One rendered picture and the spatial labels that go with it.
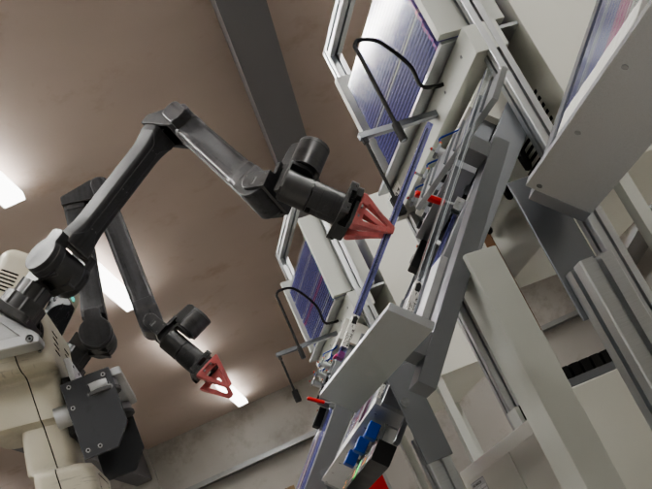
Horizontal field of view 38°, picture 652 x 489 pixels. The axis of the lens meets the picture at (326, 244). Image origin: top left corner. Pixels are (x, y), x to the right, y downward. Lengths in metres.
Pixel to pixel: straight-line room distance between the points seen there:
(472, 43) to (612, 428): 0.82
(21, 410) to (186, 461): 9.94
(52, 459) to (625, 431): 1.09
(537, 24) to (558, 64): 0.11
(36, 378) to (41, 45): 2.66
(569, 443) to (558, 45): 1.01
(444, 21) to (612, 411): 0.87
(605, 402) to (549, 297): 10.24
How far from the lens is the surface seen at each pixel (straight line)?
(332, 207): 1.58
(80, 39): 4.55
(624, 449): 1.79
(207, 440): 11.91
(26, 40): 4.46
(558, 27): 2.18
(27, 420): 2.02
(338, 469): 2.17
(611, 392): 1.81
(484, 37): 2.05
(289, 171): 1.60
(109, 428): 1.93
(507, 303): 1.47
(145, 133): 2.01
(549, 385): 1.44
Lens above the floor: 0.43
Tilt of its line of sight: 20 degrees up
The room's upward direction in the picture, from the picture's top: 25 degrees counter-clockwise
